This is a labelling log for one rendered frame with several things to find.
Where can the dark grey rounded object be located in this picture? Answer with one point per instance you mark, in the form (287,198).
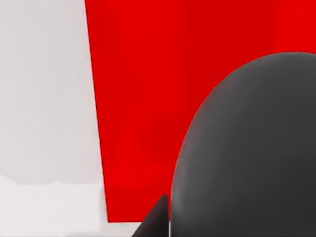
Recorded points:
(247,153)

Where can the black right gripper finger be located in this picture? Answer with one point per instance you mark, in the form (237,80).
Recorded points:
(158,221)

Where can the red box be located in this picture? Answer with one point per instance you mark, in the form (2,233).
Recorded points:
(160,86)

